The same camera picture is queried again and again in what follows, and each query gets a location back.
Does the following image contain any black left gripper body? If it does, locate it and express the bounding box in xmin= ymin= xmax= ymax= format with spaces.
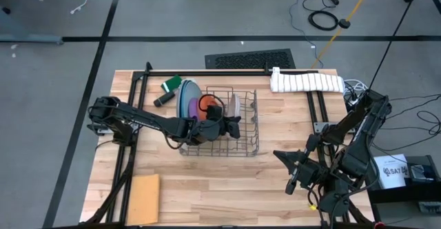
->
xmin=191 ymin=116 xmax=242 ymax=146

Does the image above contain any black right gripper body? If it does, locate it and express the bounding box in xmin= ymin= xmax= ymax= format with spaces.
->
xmin=285 ymin=134 xmax=327 ymax=195

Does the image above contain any small orange plate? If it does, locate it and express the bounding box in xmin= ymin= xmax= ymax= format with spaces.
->
xmin=198 ymin=96 xmax=218 ymax=119

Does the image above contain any small purple plate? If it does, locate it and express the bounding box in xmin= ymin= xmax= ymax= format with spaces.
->
xmin=188 ymin=97 xmax=200 ymax=119

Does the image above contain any small beige plate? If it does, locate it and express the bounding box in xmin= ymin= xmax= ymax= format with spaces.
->
xmin=229 ymin=93 xmax=241 ymax=118

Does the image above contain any large light teal plate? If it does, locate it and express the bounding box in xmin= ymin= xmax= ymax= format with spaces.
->
xmin=181 ymin=79 xmax=204 ymax=119

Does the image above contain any large blue plate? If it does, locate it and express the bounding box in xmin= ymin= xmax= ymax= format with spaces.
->
xmin=178 ymin=79 xmax=189 ymax=118

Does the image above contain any large grey plate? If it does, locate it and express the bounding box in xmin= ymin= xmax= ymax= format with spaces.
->
xmin=176 ymin=79 xmax=185 ymax=119

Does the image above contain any grey metal mounting plate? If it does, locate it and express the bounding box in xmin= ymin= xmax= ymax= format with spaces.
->
xmin=314 ymin=121 xmax=331 ymax=133

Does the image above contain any green sponge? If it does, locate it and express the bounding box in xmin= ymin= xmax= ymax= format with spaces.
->
xmin=161 ymin=74 xmax=183 ymax=94

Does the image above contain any white striped towel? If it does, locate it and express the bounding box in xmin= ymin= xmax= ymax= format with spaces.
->
xmin=269 ymin=66 xmax=345 ymax=94

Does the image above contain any black floor mat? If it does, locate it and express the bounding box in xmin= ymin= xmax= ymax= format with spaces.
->
xmin=205 ymin=48 xmax=296 ymax=70

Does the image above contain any white printed booklet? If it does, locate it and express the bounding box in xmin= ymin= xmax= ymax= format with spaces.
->
xmin=373 ymin=154 xmax=411 ymax=190

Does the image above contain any black storage box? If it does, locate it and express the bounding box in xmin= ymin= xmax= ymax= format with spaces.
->
xmin=365 ymin=155 xmax=441 ymax=219

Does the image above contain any yellow-orange cloth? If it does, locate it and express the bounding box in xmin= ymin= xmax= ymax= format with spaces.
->
xmin=126 ymin=173 xmax=161 ymax=226

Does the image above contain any grey furniture base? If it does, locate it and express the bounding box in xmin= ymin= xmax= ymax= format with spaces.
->
xmin=0 ymin=1 xmax=65 ymax=46

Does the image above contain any grey wire dish rack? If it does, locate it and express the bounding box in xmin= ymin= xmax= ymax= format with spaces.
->
xmin=178 ymin=86 xmax=260 ymax=157

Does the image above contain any black metal table frame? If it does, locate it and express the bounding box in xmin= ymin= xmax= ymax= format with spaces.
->
xmin=81 ymin=61 xmax=378 ymax=229

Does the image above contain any black handled dish brush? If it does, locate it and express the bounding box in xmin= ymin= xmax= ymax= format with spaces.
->
xmin=154 ymin=90 xmax=177 ymax=108

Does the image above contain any white cable bundle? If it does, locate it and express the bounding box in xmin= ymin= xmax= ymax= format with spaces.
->
xmin=343 ymin=79 xmax=370 ymax=106

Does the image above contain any coiled black cable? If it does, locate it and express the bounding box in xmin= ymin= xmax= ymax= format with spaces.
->
xmin=307 ymin=10 xmax=340 ymax=32

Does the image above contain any black hanging cable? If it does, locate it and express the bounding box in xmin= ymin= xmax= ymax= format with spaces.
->
xmin=367 ymin=0 xmax=425 ymax=94

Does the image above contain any yellow hanging cable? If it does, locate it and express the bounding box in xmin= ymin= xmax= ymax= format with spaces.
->
xmin=309 ymin=0 xmax=376 ymax=70

